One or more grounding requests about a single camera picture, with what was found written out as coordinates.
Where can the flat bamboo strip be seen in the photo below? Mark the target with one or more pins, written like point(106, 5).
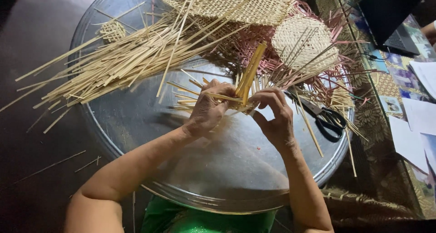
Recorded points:
point(309, 124)

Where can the long thin bamboo strip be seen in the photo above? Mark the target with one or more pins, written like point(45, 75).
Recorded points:
point(51, 166)

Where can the large round metal tray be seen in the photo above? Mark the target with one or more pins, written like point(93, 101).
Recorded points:
point(218, 171)

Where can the brown patterned cloth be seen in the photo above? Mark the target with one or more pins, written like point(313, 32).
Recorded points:
point(371, 124)

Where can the pile of loose bamboo strips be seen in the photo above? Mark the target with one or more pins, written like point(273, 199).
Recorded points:
point(136, 56)

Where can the small woven bamboo piece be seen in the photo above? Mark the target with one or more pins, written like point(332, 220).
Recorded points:
point(113, 31)

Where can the large square woven bamboo mat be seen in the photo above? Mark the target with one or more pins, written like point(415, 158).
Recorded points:
point(238, 3)

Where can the white paper sheets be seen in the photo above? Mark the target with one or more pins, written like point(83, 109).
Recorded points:
point(412, 124)

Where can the person's green clothing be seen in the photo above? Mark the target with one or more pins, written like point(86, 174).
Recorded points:
point(204, 219)

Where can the person's left fingers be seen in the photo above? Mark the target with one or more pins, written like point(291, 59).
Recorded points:
point(219, 90)

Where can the black scissors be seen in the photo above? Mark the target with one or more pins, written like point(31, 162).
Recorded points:
point(328, 122)

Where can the person's left hand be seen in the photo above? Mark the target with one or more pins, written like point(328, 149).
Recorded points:
point(204, 110)

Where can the pink woven bamboo piece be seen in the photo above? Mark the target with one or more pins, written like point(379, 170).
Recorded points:
point(259, 45)

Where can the short thin bamboo strip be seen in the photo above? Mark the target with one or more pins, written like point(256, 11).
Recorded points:
point(88, 164)

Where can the small unfinished bamboo weaving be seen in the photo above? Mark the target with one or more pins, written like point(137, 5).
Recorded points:
point(247, 76)

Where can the person's right hand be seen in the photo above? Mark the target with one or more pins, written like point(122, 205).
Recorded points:
point(279, 120)

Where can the black laptop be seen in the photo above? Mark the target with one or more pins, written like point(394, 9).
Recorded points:
point(388, 11)

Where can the round woven bamboo piece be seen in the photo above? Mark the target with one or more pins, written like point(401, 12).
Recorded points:
point(303, 42)

